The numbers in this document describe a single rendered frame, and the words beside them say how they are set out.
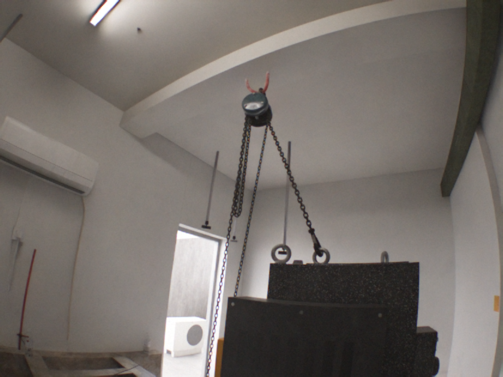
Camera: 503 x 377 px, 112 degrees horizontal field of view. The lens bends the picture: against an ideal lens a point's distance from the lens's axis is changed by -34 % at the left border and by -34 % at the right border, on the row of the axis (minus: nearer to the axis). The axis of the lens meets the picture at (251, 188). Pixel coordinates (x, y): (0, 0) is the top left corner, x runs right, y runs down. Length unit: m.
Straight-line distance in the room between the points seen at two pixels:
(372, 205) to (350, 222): 0.35
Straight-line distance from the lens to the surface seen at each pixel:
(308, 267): 0.84
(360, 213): 3.29
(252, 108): 1.36
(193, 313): 8.13
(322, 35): 1.44
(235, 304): 0.79
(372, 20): 1.44
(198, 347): 5.10
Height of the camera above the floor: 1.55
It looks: 20 degrees up
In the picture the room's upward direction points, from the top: 6 degrees clockwise
